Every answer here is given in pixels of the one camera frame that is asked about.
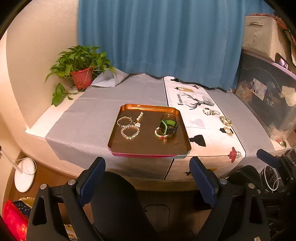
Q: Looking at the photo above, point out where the red patterned bag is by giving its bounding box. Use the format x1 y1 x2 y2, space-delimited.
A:
2 199 29 240

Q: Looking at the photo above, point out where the grey tablecloth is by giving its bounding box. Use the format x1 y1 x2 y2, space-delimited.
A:
46 75 275 180

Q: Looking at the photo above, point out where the orange metal tray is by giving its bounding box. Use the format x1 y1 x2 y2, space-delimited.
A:
108 103 192 158

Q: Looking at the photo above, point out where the beige fabric storage box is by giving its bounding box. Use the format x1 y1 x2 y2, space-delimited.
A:
242 16 295 64

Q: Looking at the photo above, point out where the red plant pot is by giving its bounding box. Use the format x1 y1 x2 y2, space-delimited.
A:
70 67 93 91

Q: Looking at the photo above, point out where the green potted plant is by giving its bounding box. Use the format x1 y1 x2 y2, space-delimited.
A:
45 45 116 107

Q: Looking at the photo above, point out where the clear crystal heart bracelet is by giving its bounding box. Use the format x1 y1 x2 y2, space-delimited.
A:
120 122 142 141

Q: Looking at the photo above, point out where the red white bead bracelet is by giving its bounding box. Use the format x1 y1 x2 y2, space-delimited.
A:
154 126 173 140

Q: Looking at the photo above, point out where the thin silver bead bracelet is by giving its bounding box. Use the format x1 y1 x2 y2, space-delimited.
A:
116 116 134 127

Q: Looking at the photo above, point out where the silver rhinestone bracelet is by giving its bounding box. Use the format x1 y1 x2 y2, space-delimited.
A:
203 108 221 116

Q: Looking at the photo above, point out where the blue curtain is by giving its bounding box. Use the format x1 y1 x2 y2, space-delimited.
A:
78 1 273 90

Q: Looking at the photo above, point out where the white deer print runner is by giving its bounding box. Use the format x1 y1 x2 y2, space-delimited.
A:
164 76 246 180

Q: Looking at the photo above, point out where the green black smartwatch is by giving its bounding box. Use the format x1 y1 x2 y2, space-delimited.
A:
159 120 178 136

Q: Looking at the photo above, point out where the gold bangle bracelet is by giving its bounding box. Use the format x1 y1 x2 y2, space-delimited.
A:
161 112 177 122

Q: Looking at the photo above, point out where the dark glass cabinet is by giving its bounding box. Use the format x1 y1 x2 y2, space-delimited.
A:
236 51 295 141

